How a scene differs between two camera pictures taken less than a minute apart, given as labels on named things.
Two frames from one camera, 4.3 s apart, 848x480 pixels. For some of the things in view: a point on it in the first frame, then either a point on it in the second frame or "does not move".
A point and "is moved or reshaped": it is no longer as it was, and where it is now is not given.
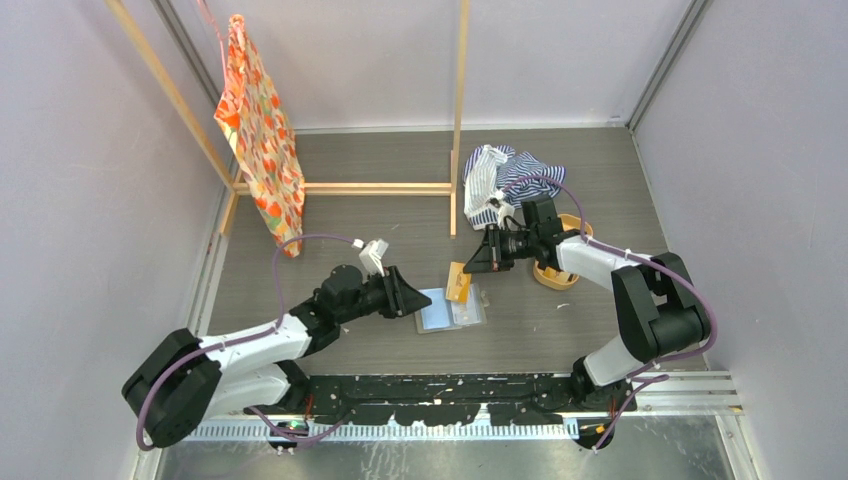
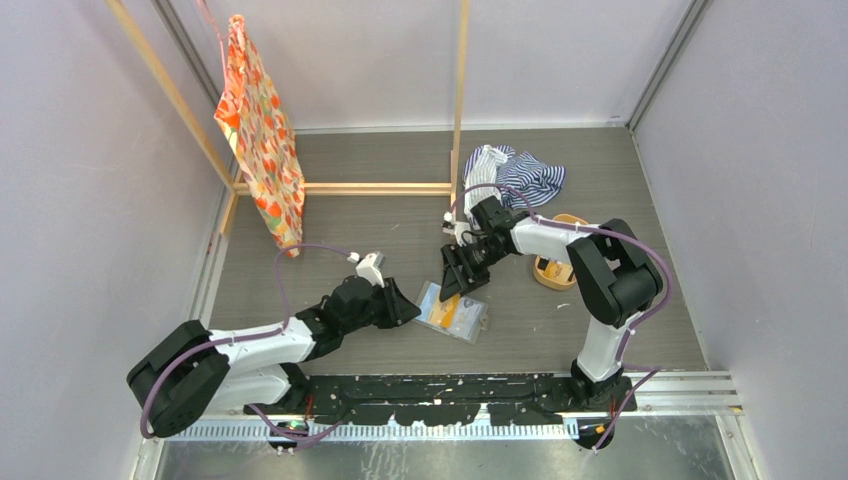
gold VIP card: (458, 283) is moved or reshaped
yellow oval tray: (553, 278) does not move
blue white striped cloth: (518, 176) does not move
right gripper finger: (481, 262) -> (458, 279)
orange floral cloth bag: (256, 119) does not move
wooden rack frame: (232, 185) does not move
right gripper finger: (482, 262) -> (455, 279)
